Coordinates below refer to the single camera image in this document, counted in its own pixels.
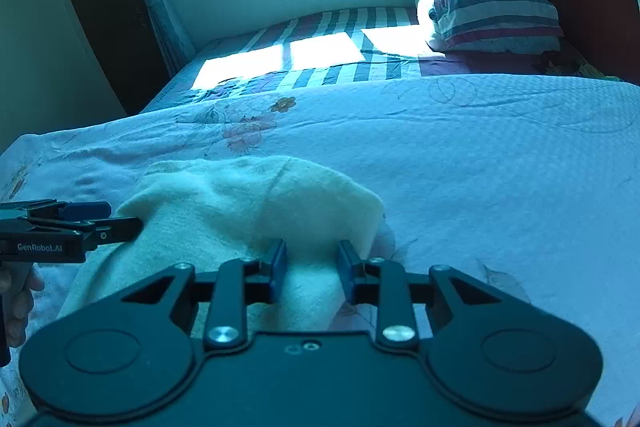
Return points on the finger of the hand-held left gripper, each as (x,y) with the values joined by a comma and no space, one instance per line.
(117,227)
(87,210)

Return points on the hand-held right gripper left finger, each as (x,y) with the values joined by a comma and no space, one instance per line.
(279,269)

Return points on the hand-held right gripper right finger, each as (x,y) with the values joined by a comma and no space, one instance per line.
(346,271)

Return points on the cream knit sweater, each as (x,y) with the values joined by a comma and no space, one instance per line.
(230,212)

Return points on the person's left hand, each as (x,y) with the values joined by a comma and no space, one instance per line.
(20,297)

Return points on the floral pale bed blanket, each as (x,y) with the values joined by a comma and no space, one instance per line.
(475,157)

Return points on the dark wooden wardrobe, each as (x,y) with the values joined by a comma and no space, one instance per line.
(100,7)

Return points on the striped bed sheet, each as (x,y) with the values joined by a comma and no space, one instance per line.
(320,57)

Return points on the striped pillow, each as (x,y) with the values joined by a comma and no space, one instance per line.
(495,7)

